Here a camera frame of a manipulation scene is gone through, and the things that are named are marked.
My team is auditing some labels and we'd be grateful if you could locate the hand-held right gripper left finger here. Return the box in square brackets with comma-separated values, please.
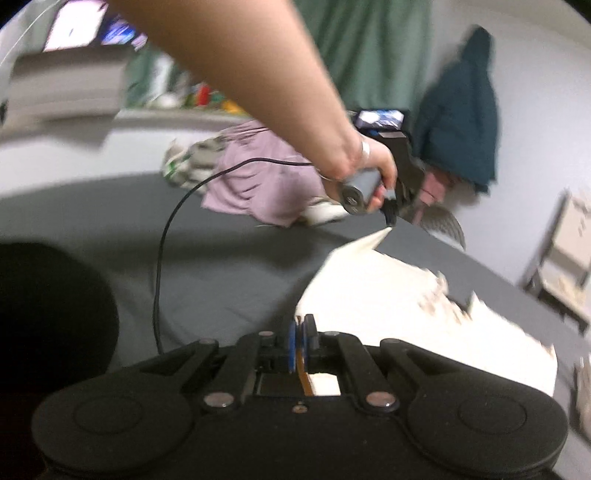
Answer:
[134, 320, 300, 411]

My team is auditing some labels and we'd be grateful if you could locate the person's left hand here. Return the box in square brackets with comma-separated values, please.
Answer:
[318, 134, 399, 213]

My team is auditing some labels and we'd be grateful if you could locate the dark teal jacket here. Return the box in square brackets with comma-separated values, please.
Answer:
[413, 27, 502, 195]

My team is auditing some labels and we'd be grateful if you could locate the beige shirt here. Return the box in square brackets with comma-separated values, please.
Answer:
[295, 228, 559, 398]

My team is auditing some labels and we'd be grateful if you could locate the grey laptop stand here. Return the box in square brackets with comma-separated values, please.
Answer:
[4, 44, 134, 121]

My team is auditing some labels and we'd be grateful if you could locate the lilac garment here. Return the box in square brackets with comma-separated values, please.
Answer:
[201, 121, 333, 227]

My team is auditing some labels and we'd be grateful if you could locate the grey bumpy round stool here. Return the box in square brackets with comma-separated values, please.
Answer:
[402, 203, 467, 250]

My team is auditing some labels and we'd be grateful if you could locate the silver bracelet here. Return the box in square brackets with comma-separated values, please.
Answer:
[316, 136, 372, 182]

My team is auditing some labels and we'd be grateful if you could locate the person's left forearm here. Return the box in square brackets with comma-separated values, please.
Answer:
[106, 0, 365, 181]

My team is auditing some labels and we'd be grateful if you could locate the pink hanging cloth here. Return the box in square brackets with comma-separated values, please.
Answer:
[418, 171, 444, 224]

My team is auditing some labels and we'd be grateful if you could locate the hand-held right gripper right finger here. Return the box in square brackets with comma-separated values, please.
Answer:
[299, 314, 462, 414]

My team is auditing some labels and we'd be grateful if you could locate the black cable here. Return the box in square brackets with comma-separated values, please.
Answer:
[152, 158, 315, 354]

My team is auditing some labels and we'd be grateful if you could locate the green curtain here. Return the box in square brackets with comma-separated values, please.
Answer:
[124, 0, 432, 116]

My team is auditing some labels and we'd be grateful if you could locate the open laptop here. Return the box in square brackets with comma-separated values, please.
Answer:
[44, 0, 148, 51]

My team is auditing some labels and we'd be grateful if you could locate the wooden chair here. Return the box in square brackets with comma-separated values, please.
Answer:
[522, 187, 591, 333]

